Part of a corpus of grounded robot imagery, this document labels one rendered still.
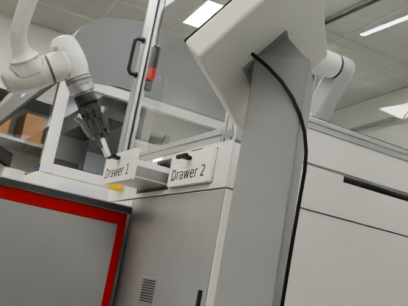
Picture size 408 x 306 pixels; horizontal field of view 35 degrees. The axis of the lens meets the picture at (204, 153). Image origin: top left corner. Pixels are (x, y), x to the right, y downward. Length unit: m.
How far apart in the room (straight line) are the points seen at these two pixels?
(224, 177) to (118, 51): 1.53
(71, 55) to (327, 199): 0.98
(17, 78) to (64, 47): 0.19
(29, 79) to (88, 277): 0.73
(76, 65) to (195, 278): 0.85
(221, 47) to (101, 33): 2.01
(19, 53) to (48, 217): 0.58
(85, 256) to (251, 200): 1.15
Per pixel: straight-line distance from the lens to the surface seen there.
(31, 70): 2.26
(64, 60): 2.28
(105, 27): 3.29
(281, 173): 1.36
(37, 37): 6.78
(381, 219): 2.22
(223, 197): 1.87
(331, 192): 2.09
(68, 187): 2.47
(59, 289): 2.38
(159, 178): 2.24
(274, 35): 1.44
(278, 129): 1.38
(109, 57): 3.26
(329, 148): 2.10
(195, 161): 2.05
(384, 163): 2.25
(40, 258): 2.35
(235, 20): 1.28
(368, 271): 2.19
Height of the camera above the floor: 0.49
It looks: 12 degrees up
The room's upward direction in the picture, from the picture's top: 10 degrees clockwise
